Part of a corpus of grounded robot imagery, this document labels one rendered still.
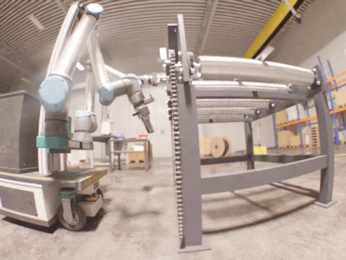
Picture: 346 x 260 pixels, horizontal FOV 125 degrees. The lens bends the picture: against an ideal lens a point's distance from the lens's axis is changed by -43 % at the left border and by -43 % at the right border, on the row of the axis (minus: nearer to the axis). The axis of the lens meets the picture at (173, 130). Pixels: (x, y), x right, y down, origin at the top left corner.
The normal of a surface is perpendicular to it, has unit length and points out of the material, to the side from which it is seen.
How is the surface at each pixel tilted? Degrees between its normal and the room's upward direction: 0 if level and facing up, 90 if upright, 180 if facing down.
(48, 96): 95
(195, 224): 90
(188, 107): 90
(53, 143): 90
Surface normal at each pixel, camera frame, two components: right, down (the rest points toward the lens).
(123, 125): 0.01, -0.13
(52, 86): 0.57, -0.05
